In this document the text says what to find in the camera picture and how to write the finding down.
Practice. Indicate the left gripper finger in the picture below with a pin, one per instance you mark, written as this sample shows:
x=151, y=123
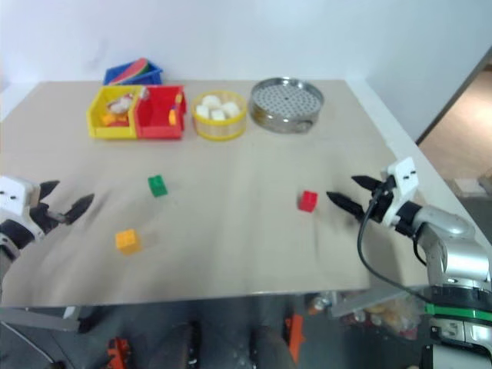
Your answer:
x=78, y=207
x=48, y=188

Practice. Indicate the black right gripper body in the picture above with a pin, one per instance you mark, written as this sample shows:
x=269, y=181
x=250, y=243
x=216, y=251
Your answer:
x=382, y=207

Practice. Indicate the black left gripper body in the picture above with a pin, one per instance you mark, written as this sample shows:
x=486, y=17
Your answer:
x=43, y=217

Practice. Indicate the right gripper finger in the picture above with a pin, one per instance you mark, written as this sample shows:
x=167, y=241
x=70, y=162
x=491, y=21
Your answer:
x=344, y=203
x=367, y=182

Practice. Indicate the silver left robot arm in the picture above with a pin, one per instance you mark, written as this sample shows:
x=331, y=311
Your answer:
x=15, y=235

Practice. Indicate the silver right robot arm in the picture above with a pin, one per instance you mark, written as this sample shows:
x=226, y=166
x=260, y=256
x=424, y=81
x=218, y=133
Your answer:
x=449, y=250

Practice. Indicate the red toy block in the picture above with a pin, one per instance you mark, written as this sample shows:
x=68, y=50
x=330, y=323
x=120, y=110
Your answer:
x=307, y=201

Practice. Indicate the yellow toy block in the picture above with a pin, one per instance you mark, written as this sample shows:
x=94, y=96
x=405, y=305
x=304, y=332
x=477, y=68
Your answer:
x=127, y=242

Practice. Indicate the green toy block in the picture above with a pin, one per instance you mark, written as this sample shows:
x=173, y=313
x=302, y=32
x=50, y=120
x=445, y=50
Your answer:
x=157, y=186

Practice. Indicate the yellow plastic bin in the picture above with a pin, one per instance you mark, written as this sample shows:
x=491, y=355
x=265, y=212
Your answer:
x=111, y=132

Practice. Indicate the orange toy piece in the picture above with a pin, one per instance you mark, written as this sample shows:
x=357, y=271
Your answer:
x=112, y=120

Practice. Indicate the grey metal bar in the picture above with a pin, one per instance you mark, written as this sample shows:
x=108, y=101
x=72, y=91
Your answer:
x=38, y=319

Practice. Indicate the clear plastic snack bag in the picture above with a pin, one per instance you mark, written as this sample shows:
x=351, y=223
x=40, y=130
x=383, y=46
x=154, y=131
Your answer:
x=388, y=313

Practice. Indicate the red plastic bin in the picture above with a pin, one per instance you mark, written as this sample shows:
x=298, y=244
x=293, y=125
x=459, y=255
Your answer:
x=157, y=132

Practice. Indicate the white crumpled toy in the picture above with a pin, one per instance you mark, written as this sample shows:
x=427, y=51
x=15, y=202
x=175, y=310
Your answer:
x=120, y=104

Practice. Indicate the round steel steamer tray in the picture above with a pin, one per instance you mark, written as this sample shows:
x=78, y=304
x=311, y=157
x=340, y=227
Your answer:
x=286, y=100

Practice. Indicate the beige table cloth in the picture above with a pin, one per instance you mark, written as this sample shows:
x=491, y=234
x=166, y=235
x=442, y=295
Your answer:
x=230, y=230

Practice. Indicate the orange and yellow toy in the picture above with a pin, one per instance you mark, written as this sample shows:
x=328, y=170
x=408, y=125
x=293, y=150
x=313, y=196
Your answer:
x=173, y=115

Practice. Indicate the orange clamp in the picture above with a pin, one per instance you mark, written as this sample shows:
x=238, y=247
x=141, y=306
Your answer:
x=119, y=351
x=295, y=334

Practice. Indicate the yellow round basket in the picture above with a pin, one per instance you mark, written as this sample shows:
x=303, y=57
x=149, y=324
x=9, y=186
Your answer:
x=219, y=132

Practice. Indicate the white foam cube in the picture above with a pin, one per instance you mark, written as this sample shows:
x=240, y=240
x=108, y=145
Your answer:
x=202, y=111
x=211, y=101
x=231, y=108
x=217, y=114

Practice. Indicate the blue plastic bin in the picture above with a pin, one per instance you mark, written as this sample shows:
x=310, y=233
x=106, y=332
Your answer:
x=150, y=77

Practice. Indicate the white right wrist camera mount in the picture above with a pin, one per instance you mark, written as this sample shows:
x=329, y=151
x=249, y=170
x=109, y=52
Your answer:
x=403, y=180

